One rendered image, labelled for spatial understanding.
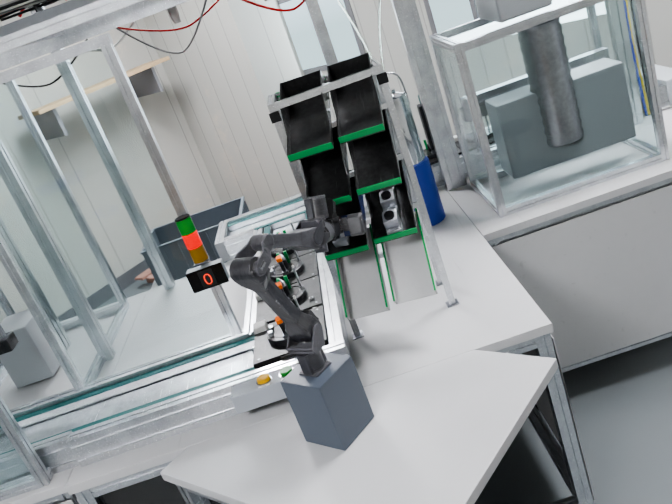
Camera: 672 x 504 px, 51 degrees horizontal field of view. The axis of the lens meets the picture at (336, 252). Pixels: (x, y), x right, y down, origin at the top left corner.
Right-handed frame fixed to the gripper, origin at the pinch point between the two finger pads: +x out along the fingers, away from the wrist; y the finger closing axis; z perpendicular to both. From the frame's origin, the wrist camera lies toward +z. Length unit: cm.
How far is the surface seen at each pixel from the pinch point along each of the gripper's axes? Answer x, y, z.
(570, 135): 90, -71, 10
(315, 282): 43, 25, -23
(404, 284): 13.9, -13.4, -22.5
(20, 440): -32, 98, -43
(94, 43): -10, 57, 64
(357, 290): 11.5, 0.9, -21.8
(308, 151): -6.0, 1.8, 22.3
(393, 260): 17.8, -10.6, -15.3
